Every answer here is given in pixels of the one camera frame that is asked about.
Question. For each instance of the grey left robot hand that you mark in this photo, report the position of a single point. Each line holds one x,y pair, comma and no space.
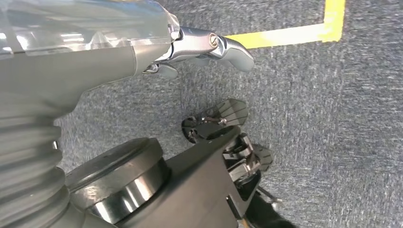
78,63

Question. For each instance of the yellow floor tape square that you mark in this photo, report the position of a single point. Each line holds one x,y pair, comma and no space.
283,34

